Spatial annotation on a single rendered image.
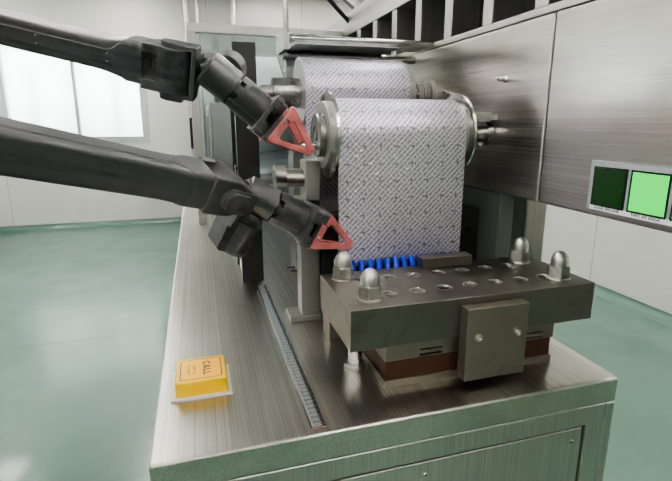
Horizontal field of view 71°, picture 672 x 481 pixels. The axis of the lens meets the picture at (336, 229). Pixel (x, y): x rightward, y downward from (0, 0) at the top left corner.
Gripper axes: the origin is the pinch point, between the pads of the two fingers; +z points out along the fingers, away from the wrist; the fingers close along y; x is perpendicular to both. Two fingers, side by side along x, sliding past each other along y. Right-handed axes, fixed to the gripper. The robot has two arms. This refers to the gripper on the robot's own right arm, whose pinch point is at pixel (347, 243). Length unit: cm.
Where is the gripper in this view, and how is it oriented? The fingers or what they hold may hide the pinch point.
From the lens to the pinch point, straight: 81.1
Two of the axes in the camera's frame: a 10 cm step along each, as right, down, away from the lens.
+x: 4.8, -8.8, -0.6
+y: 2.8, 2.2, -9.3
